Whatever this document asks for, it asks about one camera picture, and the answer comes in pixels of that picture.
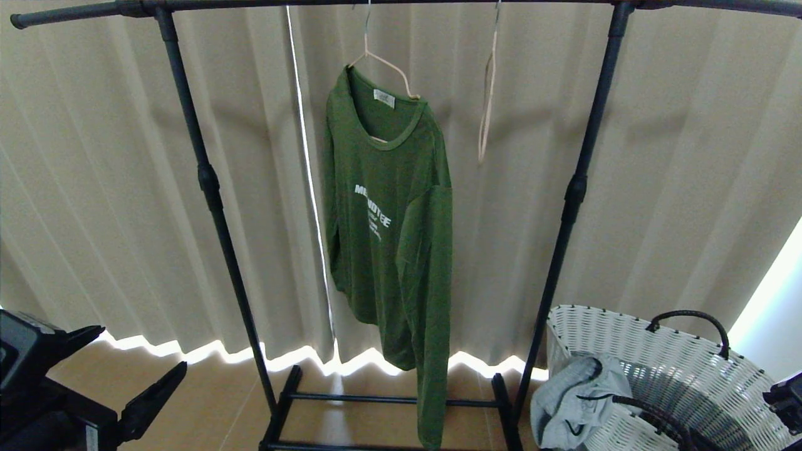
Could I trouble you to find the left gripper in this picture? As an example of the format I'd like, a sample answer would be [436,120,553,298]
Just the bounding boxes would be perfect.
[0,324,188,451]

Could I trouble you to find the green long-sleeved shirt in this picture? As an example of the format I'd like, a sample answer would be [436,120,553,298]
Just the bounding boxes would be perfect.
[321,65,454,450]

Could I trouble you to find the pink clothes hanger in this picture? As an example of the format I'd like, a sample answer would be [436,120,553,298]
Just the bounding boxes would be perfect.
[477,0,503,165]
[348,0,422,145]

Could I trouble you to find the pale grey shorts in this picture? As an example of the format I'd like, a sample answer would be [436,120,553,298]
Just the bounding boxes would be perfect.
[530,354,635,451]

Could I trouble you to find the black clothes rack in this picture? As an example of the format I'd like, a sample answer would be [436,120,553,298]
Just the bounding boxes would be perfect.
[9,0,802,451]

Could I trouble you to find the white laundry basket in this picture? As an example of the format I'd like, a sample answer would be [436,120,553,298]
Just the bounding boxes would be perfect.
[545,304,802,451]

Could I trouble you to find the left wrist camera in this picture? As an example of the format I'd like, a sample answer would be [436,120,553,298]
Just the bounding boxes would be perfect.
[0,309,66,395]

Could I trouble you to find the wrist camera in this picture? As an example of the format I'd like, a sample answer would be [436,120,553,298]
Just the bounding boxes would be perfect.
[763,372,802,435]
[0,309,66,395]

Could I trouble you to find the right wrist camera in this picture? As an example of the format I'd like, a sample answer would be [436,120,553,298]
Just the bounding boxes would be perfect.
[763,372,802,435]

